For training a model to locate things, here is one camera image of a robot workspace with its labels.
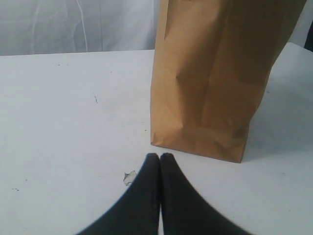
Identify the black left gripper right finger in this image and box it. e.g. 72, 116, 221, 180
160, 153, 249, 235

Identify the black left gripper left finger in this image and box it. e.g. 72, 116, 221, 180
79, 153, 160, 235

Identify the brown paper shopping bag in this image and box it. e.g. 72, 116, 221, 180
150, 0, 305, 163

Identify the clear plastic scrap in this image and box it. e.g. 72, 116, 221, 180
123, 170, 137, 187

